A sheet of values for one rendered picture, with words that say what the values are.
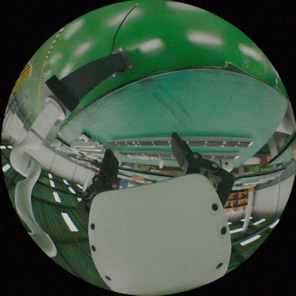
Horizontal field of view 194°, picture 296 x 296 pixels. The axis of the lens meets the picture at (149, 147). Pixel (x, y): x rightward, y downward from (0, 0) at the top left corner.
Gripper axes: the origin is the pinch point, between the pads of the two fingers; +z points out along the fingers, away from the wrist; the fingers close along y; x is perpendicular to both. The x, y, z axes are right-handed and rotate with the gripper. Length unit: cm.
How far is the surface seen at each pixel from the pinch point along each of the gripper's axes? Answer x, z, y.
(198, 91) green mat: 4.2, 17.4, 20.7
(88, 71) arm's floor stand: 30, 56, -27
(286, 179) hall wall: -369, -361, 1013
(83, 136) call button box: -16, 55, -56
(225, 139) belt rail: -19.3, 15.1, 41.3
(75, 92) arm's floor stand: 18, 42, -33
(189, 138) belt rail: -21.0, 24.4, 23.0
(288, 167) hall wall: -301, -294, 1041
